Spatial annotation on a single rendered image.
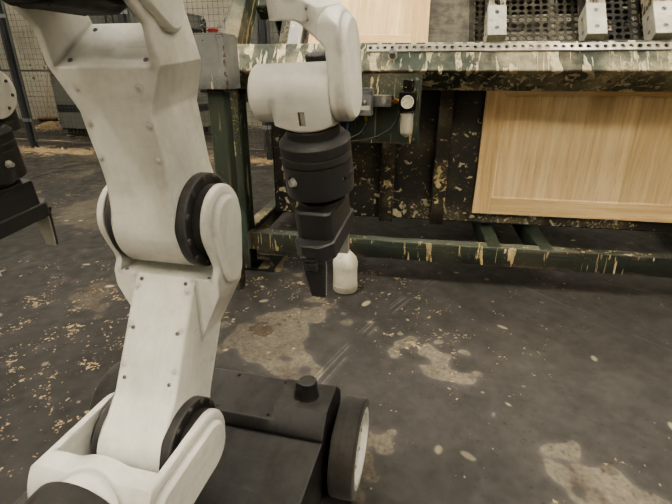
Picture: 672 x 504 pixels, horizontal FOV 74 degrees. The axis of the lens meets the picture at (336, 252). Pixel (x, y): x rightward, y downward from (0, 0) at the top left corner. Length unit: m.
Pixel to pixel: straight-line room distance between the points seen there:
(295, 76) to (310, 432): 0.64
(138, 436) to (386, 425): 0.64
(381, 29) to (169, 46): 1.29
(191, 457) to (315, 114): 0.49
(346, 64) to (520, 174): 1.56
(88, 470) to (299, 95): 0.54
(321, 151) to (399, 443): 0.81
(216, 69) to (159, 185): 1.00
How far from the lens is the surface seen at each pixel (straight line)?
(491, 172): 1.97
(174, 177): 0.65
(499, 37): 1.75
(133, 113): 0.63
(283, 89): 0.52
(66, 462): 0.75
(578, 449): 1.27
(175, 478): 0.69
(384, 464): 1.11
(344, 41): 0.49
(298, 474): 0.87
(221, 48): 1.60
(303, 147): 0.53
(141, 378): 0.75
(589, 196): 2.09
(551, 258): 1.90
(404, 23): 1.84
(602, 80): 1.79
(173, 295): 0.72
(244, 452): 0.91
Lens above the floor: 0.82
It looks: 22 degrees down
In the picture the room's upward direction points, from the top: straight up
